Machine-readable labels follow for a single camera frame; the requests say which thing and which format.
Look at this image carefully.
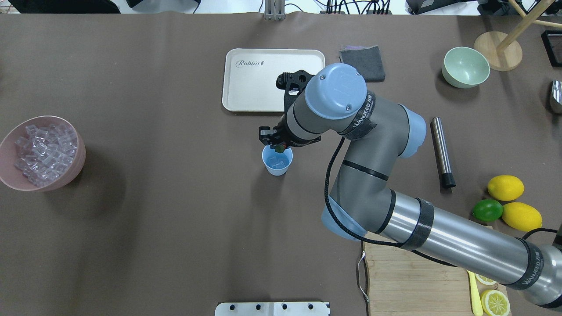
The lemon slice upper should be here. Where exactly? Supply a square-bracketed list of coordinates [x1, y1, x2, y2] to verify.
[475, 274, 497, 286]

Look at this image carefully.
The yellow plastic knife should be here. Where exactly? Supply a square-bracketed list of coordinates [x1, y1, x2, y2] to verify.
[466, 270, 484, 316]

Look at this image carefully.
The wooden mug tree stand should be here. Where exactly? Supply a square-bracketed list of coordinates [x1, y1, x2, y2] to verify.
[474, 0, 562, 72]

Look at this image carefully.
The steel ice scoop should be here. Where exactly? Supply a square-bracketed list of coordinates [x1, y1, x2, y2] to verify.
[548, 80, 562, 115]

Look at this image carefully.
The lemon slice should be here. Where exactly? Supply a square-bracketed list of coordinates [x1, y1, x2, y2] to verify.
[475, 274, 497, 286]
[480, 290, 511, 316]

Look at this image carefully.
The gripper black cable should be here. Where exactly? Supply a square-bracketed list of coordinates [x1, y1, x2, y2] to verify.
[324, 136, 457, 268]

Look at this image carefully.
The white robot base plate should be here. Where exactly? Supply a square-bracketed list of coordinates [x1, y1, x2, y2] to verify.
[214, 301, 331, 316]

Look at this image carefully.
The light blue paper cup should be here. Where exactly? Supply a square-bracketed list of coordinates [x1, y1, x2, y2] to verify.
[261, 145, 293, 176]

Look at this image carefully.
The yellow lemon upper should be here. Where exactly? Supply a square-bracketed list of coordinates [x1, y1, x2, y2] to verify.
[486, 175, 525, 201]

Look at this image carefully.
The pink bowl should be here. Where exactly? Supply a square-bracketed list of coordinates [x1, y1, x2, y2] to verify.
[0, 115, 86, 192]

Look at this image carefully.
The yellow lemon lower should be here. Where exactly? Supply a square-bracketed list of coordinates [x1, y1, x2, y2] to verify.
[502, 202, 542, 232]

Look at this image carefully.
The black tray at edge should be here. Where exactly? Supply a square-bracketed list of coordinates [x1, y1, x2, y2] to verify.
[540, 30, 562, 67]

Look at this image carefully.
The wooden cutting board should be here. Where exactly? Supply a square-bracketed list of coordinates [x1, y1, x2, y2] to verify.
[357, 243, 472, 316]

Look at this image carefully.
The steel muddler black tip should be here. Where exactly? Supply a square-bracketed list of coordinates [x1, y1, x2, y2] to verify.
[430, 117, 457, 189]

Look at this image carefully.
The mint green bowl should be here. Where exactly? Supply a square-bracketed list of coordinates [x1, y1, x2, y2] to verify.
[441, 47, 490, 89]

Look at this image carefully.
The cream rabbit serving tray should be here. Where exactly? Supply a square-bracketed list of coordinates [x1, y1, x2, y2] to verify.
[222, 48, 326, 112]

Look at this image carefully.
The yellow lemon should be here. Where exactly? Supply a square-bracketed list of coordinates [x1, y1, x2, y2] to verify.
[502, 202, 542, 232]
[486, 175, 525, 201]

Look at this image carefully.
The lemon slice lower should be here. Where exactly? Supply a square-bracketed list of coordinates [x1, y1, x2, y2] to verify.
[480, 290, 511, 316]

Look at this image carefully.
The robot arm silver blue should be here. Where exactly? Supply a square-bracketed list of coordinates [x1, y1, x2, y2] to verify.
[259, 63, 562, 311]

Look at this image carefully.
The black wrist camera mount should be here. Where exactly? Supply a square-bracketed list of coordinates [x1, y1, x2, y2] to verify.
[275, 70, 315, 114]

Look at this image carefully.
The red strawberry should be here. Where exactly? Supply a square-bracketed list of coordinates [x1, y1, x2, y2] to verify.
[275, 144, 285, 154]

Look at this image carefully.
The folded grey cloth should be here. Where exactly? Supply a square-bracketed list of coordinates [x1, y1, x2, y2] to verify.
[339, 45, 386, 83]

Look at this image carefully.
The aluminium frame post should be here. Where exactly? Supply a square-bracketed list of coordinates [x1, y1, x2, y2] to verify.
[263, 0, 286, 21]

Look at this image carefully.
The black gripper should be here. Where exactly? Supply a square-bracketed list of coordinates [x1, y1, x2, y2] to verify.
[258, 124, 299, 148]

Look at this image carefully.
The green lime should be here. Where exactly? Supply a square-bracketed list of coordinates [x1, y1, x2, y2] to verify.
[472, 199, 504, 222]

